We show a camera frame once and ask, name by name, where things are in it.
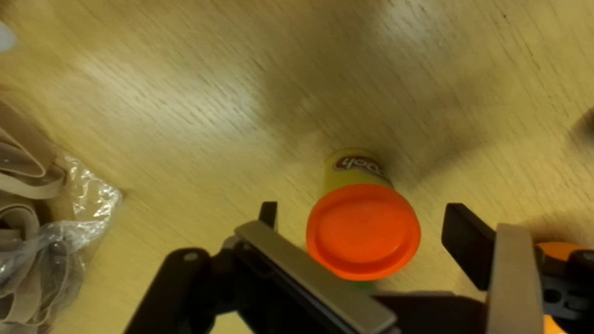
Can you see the yellow play-doh can orange lid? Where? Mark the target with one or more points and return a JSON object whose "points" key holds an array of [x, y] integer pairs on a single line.
{"points": [[362, 233]]}

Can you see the clear bag of tan bands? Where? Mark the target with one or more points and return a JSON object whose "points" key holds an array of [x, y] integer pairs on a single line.
{"points": [[43, 248]]}

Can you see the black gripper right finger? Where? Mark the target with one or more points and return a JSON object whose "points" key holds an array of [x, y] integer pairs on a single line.
{"points": [[513, 279]]}

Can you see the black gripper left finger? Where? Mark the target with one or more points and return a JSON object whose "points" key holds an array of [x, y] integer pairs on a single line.
{"points": [[309, 272]]}

